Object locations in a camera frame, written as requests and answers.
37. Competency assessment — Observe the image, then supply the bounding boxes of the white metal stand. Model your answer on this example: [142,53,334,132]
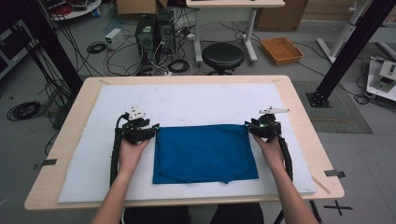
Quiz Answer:
[316,0,375,65]

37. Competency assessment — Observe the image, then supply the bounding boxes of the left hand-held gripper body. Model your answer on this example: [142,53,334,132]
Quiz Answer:
[120,105,157,146]

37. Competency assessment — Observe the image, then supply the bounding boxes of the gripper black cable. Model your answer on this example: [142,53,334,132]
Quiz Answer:
[109,113,131,189]
[273,135,323,224]

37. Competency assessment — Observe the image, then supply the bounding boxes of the black metal post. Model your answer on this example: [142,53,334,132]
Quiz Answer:
[305,0,396,108]
[12,0,84,95]

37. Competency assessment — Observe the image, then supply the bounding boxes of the white foam mat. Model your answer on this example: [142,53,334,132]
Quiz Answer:
[57,82,318,203]

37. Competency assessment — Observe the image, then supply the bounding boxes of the small black cable coil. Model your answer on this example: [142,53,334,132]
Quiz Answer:
[86,41,108,55]

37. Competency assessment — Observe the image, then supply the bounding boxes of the white device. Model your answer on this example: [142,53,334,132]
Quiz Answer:
[366,58,396,103]

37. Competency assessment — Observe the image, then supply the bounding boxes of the grey tape strip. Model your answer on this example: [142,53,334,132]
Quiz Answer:
[324,169,347,179]
[33,158,59,172]

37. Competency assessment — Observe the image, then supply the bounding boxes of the person's right hand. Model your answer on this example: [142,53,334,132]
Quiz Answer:
[252,134,285,172]

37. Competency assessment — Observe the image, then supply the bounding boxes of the small cardboard box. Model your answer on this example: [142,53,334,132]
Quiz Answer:
[116,0,169,17]

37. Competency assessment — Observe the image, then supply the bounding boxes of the large black cable coil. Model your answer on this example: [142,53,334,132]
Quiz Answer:
[6,100,42,122]

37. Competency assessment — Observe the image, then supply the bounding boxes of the person's left hand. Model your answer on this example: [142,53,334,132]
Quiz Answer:
[119,137,152,175]

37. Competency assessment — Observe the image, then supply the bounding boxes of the blue t-shirt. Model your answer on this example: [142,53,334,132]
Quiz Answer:
[152,123,261,185]

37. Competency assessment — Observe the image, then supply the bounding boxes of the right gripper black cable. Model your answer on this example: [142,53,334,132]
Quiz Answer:
[273,135,323,224]

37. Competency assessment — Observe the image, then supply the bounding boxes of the large cardboard box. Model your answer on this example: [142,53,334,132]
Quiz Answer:
[255,0,310,33]

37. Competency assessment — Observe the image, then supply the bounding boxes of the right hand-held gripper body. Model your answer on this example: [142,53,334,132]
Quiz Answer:
[251,105,290,144]

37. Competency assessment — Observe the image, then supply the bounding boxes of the orange basket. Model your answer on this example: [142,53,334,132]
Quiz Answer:
[260,36,304,66]

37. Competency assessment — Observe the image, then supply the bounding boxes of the black computer tower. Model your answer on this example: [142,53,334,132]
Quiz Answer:
[134,14,158,62]
[156,10,177,56]

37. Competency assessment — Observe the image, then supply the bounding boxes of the person's dark trousers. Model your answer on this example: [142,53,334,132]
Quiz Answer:
[121,203,265,224]

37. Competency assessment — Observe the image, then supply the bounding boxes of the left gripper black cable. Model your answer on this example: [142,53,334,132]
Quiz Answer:
[109,113,131,189]

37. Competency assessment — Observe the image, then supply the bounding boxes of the tan tape strip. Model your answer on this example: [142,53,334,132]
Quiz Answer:
[311,175,332,195]

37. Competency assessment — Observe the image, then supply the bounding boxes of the black round stool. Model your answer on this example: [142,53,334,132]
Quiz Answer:
[201,42,246,77]

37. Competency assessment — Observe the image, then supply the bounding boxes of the grey floor mat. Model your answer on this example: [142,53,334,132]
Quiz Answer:
[292,80,374,135]

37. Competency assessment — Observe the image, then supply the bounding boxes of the black tape cross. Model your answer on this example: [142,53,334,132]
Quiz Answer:
[323,200,354,217]

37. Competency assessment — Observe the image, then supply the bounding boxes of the black metal rack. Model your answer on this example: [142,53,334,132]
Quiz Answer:
[0,18,40,80]

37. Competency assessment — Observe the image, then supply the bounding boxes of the white power supply box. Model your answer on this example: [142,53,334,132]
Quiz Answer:
[105,27,125,51]

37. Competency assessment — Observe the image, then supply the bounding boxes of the round white table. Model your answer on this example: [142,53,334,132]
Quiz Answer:
[40,0,103,22]

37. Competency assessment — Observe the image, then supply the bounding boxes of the white desk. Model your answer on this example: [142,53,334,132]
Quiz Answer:
[185,0,286,65]

